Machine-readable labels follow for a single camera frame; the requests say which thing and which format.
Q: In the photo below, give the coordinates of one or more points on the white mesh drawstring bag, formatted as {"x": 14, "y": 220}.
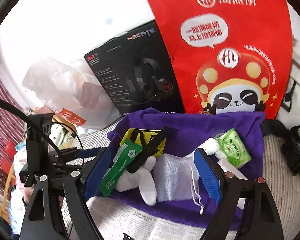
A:
{"x": 177, "y": 178}

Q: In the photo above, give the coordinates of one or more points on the purple towel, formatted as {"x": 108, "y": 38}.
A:
{"x": 188, "y": 132}

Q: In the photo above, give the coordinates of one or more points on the black headset box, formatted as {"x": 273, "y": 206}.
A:
{"x": 136, "y": 72}

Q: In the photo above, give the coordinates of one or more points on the yellow black pouch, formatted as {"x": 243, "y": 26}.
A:
{"x": 142, "y": 137}

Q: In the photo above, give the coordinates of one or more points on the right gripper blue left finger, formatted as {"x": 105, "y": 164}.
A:
{"x": 94, "y": 172}

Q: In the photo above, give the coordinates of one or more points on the red striped curtain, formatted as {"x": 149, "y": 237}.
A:
{"x": 11, "y": 128}

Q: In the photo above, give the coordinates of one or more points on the green wet wipe packet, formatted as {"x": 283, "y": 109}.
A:
{"x": 126, "y": 153}

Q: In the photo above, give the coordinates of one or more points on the white Miniso plastic bag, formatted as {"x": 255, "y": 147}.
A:
{"x": 77, "y": 96}

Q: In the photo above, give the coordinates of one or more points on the person's left hand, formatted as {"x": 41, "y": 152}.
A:
{"x": 28, "y": 191}

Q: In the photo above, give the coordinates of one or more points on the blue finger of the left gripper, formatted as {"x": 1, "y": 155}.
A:
{"x": 88, "y": 153}
{"x": 76, "y": 164}

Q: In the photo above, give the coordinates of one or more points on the green tissue pack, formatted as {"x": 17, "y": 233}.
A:
{"x": 232, "y": 146}

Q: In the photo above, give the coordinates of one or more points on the red Haidilao paper bag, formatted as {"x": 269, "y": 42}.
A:
{"x": 228, "y": 55}

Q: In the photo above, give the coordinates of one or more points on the white sponge block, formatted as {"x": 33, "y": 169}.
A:
{"x": 228, "y": 167}

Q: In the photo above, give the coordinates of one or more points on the newspaper sheet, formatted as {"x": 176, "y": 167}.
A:
{"x": 115, "y": 219}

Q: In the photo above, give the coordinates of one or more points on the white glove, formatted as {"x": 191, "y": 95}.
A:
{"x": 141, "y": 179}

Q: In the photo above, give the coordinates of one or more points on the white tissue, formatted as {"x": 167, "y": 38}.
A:
{"x": 211, "y": 146}

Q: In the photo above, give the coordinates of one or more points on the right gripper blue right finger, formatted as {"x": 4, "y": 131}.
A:
{"x": 210, "y": 180}

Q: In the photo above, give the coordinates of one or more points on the white Nike waist bag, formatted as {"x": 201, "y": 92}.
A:
{"x": 287, "y": 122}

